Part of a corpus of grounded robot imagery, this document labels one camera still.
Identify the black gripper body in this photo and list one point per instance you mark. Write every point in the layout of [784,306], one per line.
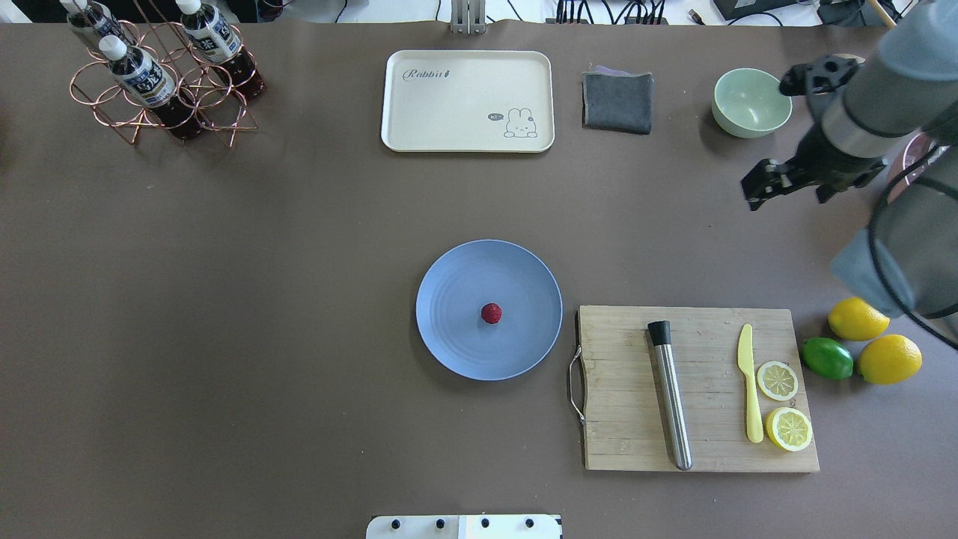
[822,158]

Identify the red strawberry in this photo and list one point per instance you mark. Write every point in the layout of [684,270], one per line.
[491,313]

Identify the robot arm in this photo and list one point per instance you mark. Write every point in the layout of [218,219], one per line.
[903,262]

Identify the blue plate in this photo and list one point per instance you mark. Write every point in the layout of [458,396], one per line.
[453,292]

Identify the green bowl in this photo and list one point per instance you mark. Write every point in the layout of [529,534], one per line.
[747,103]

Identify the yellow lemon near lime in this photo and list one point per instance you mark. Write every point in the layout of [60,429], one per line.
[853,319]

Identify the green lime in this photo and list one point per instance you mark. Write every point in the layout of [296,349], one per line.
[828,358]

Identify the yellow plastic knife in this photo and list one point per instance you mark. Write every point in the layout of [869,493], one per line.
[746,365]

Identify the yellow lemon outer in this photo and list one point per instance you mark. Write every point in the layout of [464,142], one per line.
[890,359]

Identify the grey folded cloth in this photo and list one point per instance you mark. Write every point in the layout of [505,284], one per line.
[618,100]

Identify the thin lemon slice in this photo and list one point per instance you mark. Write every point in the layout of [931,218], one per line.
[777,380]

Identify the steel muddler black tip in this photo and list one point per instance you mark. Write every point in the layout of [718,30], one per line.
[660,336]

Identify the thick lemon half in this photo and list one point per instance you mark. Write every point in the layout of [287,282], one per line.
[789,428]

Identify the wooden cutting board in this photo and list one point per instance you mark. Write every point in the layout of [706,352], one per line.
[623,408]

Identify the cream rabbit tray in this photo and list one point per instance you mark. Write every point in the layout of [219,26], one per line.
[468,101]

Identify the dark drink bottle upper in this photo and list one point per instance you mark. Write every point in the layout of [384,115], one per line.
[218,44]

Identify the dark drink bottle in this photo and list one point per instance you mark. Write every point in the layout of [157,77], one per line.
[91,21]
[218,44]
[151,85]

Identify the dark drink bottle middle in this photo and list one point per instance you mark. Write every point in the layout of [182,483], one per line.
[151,85]

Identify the dark drink bottle outer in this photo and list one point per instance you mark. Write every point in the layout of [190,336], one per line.
[91,21]

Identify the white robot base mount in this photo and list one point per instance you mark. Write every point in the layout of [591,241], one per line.
[497,525]

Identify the copper wire bottle rack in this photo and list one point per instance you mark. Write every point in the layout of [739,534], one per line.
[188,76]

